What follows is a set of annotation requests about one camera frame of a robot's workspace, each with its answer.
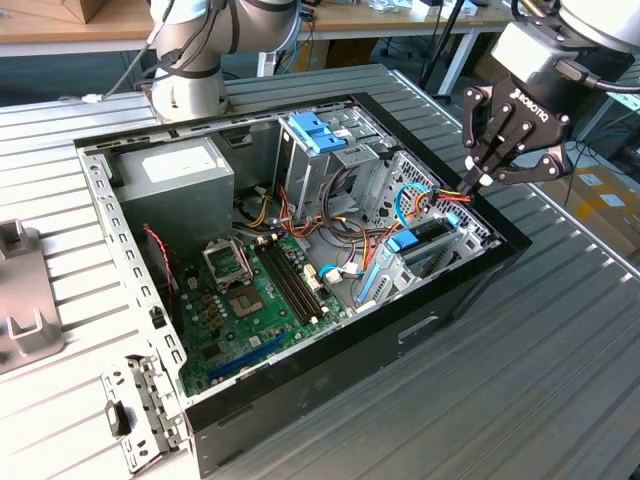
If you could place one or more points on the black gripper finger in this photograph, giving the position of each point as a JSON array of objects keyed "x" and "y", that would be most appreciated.
[
  {"x": 472, "y": 115},
  {"x": 545, "y": 170}
]

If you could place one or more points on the hard disk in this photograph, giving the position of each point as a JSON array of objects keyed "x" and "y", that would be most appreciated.
[{"x": 401, "y": 241}]

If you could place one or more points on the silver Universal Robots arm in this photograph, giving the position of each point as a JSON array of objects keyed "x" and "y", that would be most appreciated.
[{"x": 190, "y": 65}]

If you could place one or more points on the large cardboard box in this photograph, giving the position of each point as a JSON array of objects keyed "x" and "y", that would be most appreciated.
[{"x": 600, "y": 215}]

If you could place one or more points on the blue plastic drive latch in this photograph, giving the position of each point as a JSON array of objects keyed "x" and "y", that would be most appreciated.
[{"x": 312, "y": 130}]

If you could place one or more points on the grey metal drive cage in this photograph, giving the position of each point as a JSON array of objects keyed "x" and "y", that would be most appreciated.
[{"x": 310, "y": 170}]

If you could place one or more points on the black RAM slot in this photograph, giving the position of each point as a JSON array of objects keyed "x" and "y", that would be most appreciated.
[
  {"x": 303, "y": 287},
  {"x": 296, "y": 287},
  {"x": 283, "y": 287},
  {"x": 289, "y": 287}
]

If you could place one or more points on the green motherboard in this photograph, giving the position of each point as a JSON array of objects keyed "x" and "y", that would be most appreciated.
[{"x": 275, "y": 326}]

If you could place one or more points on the CPU socket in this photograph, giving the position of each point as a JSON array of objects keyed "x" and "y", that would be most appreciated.
[{"x": 246, "y": 304}]

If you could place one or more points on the black open PC case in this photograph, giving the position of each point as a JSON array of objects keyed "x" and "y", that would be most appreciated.
[{"x": 330, "y": 382}]

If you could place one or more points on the grey power supply unit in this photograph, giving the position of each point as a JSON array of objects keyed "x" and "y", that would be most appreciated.
[{"x": 177, "y": 200}]

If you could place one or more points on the blue expansion slot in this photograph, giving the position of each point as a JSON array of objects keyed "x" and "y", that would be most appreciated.
[{"x": 248, "y": 358}]

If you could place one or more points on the black case fan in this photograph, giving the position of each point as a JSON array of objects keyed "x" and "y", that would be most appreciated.
[{"x": 160, "y": 272}]

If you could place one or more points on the small cardboard box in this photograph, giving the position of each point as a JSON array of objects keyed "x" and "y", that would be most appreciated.
[{"x": 85, "y": 9}]

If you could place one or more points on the metal expansion card retainer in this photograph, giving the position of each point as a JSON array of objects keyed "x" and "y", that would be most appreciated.
[{"x": 150, "y": 400}]

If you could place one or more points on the grey parts rack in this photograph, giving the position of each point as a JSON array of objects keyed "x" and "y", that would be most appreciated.
[{"x": 25, "y": 300}]

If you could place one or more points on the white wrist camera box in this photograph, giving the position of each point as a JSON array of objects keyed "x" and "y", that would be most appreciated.
[{"x": 525, "y": 50}]

